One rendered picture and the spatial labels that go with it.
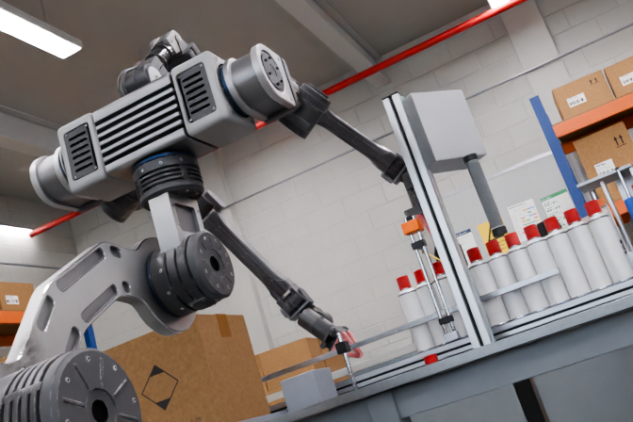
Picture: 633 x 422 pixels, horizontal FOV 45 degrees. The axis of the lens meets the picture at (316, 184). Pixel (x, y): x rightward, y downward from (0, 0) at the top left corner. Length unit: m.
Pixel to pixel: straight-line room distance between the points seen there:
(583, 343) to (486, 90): 5.14
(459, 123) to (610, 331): 0.71
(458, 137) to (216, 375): 0.83
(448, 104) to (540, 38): 4.69
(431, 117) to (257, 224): 5.33
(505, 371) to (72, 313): 0.81
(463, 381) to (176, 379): 0.70
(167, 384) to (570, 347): 0.94
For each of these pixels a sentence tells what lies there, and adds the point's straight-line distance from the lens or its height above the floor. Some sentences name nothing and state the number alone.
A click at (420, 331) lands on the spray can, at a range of 2.04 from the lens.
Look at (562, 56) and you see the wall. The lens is 6.69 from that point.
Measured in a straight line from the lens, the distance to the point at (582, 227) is 1.95.
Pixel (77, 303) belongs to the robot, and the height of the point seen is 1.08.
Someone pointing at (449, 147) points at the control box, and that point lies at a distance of 1.92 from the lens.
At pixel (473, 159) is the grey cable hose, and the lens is 1.92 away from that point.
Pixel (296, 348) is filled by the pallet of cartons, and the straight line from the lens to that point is 5.34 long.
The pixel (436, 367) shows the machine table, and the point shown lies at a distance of 1.56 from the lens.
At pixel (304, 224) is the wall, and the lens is 6.97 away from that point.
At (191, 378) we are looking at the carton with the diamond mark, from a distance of 1.89.
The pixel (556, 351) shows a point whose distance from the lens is 1.54.
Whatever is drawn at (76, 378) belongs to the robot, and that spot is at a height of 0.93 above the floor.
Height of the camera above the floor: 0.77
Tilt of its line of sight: 17 degrees up
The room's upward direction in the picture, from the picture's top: 18 degrees counter-clockwise
